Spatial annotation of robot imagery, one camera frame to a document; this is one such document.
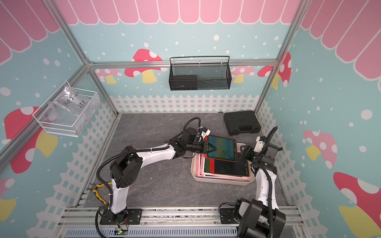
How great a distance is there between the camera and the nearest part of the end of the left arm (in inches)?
27.9

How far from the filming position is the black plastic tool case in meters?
1.05

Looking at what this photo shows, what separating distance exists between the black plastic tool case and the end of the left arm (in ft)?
1.19
